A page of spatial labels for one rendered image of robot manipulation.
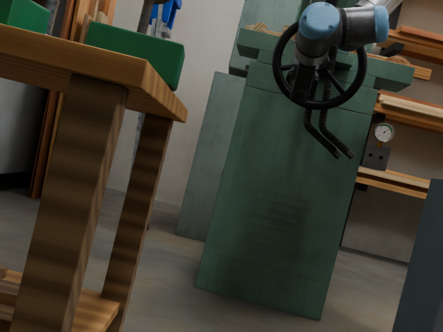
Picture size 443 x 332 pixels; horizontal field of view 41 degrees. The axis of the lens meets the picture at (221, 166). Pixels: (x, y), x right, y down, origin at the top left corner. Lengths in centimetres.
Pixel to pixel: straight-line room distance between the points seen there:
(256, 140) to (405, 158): 279
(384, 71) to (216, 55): 263
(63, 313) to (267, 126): 153
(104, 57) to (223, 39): 408
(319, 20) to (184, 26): 319
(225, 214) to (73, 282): 150
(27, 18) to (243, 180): 141
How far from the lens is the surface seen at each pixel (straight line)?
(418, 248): 190
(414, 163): 471
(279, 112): 200
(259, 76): 202
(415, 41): 428
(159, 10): 288
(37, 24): 69
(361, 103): 203
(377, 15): 151
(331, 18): 147
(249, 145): 200
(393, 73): 206
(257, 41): 204
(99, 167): 52
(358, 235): 464
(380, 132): 197
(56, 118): 324
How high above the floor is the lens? 47
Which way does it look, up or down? 1 degrees down
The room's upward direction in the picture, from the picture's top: 14 degrees clockwise
